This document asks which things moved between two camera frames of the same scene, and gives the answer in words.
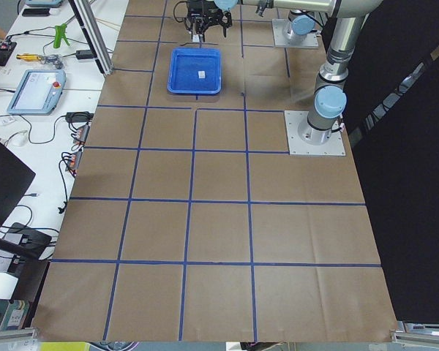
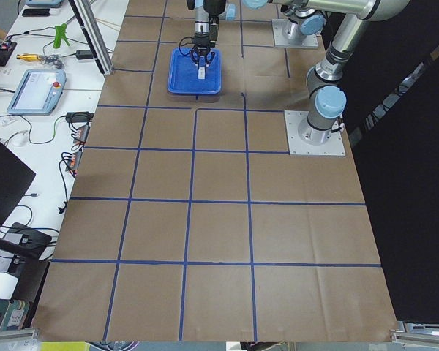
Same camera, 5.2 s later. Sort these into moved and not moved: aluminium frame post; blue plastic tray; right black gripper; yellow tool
Moved: right black gripper
Not moved: yellow tool; aluminium frame post; blue plastic tray
